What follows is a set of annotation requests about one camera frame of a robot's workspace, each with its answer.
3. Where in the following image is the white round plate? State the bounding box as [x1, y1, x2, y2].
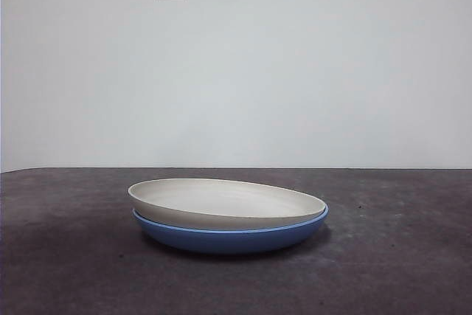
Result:
[128, 178, 327, 230]

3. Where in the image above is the blue round plate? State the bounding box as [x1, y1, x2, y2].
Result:
[131, 207, 330, 255]

